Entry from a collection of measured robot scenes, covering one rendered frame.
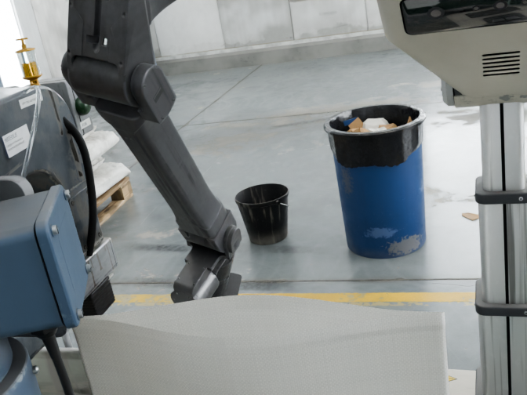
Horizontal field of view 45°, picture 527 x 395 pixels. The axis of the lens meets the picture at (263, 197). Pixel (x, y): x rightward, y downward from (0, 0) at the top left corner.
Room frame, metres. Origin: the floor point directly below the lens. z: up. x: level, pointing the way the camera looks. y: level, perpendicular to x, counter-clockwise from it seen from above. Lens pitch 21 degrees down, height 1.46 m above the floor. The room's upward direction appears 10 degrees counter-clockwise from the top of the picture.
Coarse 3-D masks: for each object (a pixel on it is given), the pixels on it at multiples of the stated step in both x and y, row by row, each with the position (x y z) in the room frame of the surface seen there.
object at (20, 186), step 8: (0, 176) 0.55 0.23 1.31; (8, 176) 0.55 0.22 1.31; (16, 176) 0.55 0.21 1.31; (0, 184) 0.54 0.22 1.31; (8, 184) 0.54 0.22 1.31; (16, 184) 0.54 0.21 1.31; (24, 184) 0.54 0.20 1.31; (0, 192) 0.54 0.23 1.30; (8, 192) 0.54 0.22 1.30; (16, 192) 0.54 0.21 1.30; (24, 192) 0.54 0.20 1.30; (32, 192) 0.55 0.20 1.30; (0, 200) 0.54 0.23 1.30; (64, 328) 0.54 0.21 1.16; (16, 336) 0.55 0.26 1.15; (24, 336) 0.55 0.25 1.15; (32, 336) 0.55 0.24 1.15; (56, 336) 0.54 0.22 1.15
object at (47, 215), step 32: (64, 192) 0.53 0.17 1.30; (0, 224) 0.46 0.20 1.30; (32, 224) 0.45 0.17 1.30; (64, 224) 0.49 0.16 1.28; (0, 256) 0.44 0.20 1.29; (32, 256) 0.44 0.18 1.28; (64, 256) 0.46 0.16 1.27; (0, 288) 0.44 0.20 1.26; (32, 288) 0.44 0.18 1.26; (64, 288) 0.44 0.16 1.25; (0, 320) 0.44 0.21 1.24; (32, 320) 0.44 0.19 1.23; (64, 320) 0.44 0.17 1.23
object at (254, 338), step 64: (128, 320) 0.76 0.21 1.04; (192, 320) 0.76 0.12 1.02; (256, 320) 0.74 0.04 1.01; (320, 320) 0.71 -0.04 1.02; (384, 320) 0.64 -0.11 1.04; (128, 384) 0.74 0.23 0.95; (192, 384) 0.68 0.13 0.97; (256, 384) 0.65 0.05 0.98; (320, 384) 0.64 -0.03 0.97; (384, 384) 0.64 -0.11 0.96; (448, 384) 0.63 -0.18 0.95
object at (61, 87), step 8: (40, 80) 1.03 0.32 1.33; (48, 80) 1.02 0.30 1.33; (56, 80) 1.00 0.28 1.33; (64, 80) 0.99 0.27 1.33; (56, 88) 0.99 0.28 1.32; (64, 88) 0.98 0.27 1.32; (64, 96) 0.98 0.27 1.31; (72, 96) 0.99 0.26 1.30; (72, 104) 0.98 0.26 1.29; (72, 112) 0.98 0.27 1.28; (80, 128) 0.99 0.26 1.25; (88, 128) 1.01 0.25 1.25
